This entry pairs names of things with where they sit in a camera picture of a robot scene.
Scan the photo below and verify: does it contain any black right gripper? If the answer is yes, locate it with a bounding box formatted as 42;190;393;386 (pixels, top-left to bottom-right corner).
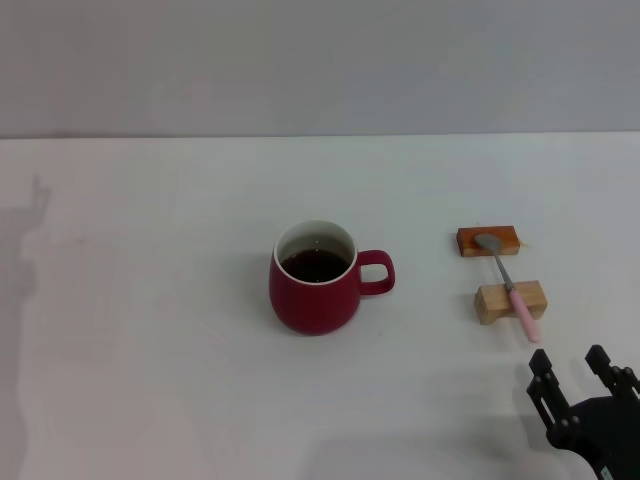
528;343;640;480

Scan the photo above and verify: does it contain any pink handled metal spoon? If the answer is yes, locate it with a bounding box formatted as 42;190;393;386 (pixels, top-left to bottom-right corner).
473;233;543;344

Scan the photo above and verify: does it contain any red ceramic mug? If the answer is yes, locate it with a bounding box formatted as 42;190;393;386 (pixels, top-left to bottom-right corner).
268;218;396;336

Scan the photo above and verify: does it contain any light wooden spoon rest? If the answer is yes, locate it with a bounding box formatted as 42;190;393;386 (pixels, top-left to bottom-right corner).
473;279;548;325

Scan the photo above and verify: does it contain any dark orange wooden block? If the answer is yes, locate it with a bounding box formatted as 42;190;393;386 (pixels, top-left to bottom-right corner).
456;225;521;259

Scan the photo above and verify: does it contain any dark brown coffee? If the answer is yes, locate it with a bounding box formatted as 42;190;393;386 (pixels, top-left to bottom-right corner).
278;248;351;284

